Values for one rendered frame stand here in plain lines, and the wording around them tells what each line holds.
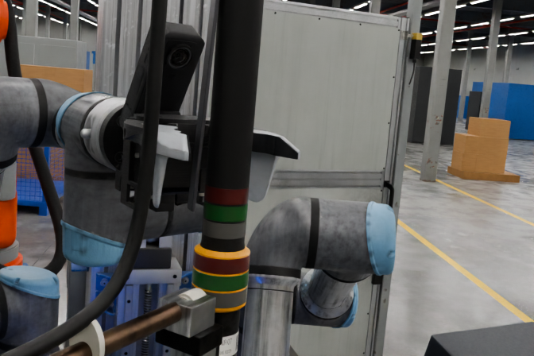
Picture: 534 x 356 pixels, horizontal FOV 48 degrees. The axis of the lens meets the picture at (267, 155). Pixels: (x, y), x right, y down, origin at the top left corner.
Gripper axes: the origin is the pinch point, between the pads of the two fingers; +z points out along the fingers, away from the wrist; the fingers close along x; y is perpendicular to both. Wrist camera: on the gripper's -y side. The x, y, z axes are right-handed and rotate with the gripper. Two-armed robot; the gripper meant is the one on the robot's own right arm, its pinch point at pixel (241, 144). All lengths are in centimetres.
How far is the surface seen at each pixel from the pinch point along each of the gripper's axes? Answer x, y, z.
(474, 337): -71, 39, -27
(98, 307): 11.6, 9.1, 4.2
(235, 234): -0.2, 6.7, 0.0
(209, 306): 2.3, 11.6, 1.1
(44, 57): -256, -8, -1046
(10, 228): -68, 111, -389
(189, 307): 4.3, 11.1, 1.8
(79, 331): 12.8, 10.2, 4.7
